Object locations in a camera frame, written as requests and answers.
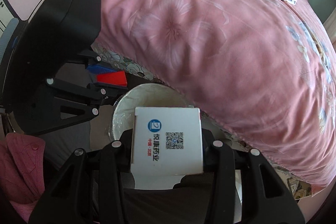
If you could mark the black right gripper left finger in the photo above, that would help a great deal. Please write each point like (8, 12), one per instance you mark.
(89, 187)

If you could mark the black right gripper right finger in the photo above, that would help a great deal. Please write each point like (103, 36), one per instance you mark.
(245, 179)

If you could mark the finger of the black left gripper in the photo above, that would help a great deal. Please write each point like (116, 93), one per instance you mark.
(94, 63)
(72, 104)

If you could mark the red cube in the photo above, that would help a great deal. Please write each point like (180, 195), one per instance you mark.
(113, 78)

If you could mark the white medicine box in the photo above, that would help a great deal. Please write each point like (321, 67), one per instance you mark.
(167, 145)

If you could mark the white wardrobe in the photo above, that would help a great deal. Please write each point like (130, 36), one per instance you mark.
(5, 15)

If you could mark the pink quilted garment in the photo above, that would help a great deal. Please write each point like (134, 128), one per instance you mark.
(22, 178)

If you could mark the pink floral bed sheet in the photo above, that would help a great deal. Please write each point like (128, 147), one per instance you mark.
(263, 70)

